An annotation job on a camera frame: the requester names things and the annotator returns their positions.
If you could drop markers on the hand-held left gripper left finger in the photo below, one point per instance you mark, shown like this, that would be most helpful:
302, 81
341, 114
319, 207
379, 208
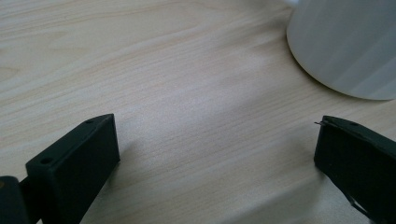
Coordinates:
71, 174

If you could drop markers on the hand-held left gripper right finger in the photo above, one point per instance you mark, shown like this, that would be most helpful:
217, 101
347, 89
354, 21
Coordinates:
358, 158

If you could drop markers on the white cup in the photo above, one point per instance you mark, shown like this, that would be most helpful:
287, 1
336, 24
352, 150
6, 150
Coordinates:
345, 46

